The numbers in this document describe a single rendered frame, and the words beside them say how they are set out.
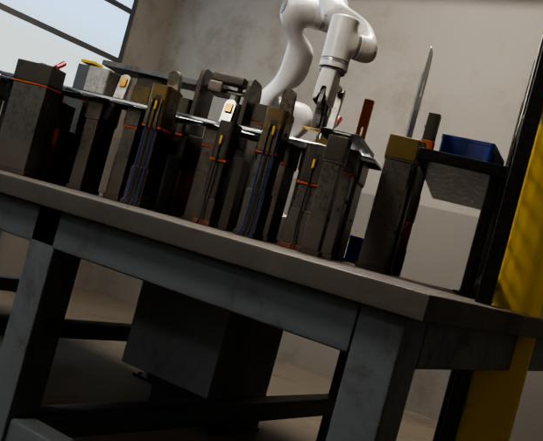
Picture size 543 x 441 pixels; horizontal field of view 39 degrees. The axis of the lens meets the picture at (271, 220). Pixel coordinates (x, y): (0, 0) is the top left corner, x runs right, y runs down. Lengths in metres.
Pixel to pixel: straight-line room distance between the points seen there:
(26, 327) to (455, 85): 3.34
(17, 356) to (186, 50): 4.26
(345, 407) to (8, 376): 0.77
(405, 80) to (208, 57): 1.54
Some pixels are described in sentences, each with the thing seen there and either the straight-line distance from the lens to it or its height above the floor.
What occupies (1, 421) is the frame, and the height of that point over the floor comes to 0.22.
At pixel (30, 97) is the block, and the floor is 0.93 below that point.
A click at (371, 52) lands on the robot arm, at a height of 1.31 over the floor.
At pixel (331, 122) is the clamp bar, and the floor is 1.11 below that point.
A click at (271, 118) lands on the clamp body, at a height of 1.02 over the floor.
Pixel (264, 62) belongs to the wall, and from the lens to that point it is 5.26.
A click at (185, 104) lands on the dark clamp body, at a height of 1.06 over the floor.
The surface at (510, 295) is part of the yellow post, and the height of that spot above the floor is 0.73.
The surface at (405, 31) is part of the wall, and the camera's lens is 4.81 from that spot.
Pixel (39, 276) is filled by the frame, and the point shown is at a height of 0.52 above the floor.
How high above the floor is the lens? 0.72
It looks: 1 degrees up
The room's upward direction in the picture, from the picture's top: 15 degrees clockwise
